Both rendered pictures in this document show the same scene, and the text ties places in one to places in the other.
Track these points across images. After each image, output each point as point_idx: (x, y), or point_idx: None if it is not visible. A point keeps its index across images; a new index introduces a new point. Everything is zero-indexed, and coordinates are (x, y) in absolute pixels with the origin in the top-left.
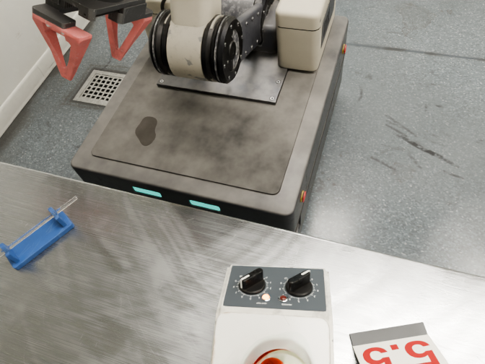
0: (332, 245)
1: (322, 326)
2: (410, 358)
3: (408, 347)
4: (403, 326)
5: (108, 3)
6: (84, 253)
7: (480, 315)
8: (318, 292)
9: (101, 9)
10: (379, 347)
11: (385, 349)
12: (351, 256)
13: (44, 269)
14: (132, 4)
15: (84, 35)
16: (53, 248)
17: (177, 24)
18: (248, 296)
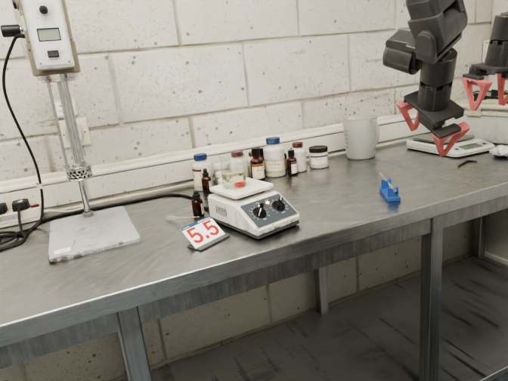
0: (267, 248)
1: (235, 194)
2: (199, 231)
3: (201, 237)
4: (208, 245)
5: (414, 103)
6: (367, 201)
7: (175, 264)
8: (249, 213)
9: (407, 100)
10: (214, 235)
11: (210, 233)
12: (253, 249)
13: (371, 194)
14: (424, 116)
15: (400, 104)
16: (380, 196)
17: None
18: (274, 200)
